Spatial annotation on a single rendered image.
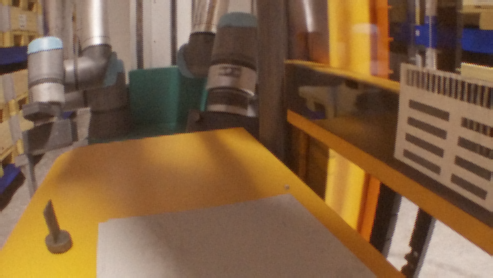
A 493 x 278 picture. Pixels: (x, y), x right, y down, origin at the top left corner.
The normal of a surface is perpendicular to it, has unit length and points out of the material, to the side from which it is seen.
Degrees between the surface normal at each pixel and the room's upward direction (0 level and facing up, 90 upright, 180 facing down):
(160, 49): 90
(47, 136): 67
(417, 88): 90
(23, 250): 14
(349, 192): 90
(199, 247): 0
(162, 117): 90
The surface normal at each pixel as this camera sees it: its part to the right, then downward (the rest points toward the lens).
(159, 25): 0.06, 0.30
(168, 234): -0.02, -0.95
